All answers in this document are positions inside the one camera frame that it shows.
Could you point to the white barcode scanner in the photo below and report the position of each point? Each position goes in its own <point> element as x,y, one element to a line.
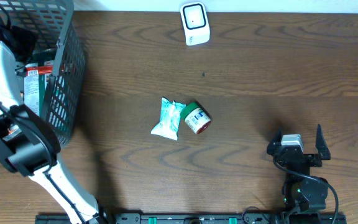
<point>195,23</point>

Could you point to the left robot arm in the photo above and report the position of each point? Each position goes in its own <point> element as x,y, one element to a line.
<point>29,146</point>

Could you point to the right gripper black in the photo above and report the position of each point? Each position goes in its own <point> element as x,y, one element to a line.
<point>315,160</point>

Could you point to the teal white snack pouch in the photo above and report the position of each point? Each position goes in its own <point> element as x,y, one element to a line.
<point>169,119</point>

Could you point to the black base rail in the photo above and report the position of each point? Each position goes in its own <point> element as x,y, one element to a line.
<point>257,218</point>

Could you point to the green sponge pack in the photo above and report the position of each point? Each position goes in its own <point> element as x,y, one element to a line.
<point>37,73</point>

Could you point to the grey plastic mesh basket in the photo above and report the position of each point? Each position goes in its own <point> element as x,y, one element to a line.
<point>51,21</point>

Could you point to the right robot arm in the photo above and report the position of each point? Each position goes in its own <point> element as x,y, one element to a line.
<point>304,195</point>

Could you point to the green lid jar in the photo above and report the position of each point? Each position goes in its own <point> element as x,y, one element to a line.
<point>195,117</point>

